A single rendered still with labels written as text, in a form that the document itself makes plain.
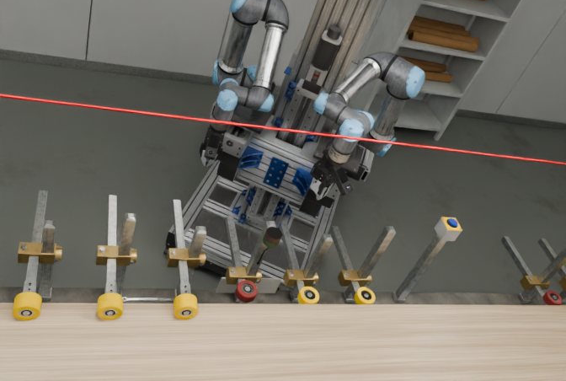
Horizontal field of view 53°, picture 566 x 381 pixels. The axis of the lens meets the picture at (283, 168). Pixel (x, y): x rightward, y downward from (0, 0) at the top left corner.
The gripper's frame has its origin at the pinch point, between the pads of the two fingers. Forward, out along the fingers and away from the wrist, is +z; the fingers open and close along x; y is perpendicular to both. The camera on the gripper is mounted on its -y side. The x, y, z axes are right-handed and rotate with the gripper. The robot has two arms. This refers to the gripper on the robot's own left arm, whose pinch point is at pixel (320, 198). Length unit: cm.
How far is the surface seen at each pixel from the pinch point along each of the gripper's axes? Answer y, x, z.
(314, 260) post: -11.0, 1.1, 25.6
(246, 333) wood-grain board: -17, 42, 33
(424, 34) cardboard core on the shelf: 93, -255, 32
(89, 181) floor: 144, -6, 129
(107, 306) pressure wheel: 15, 79, 26
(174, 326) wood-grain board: -1, 61, 33
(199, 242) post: 16.2, 41.2, 18.3
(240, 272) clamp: 5.2, 23.4, 36.6
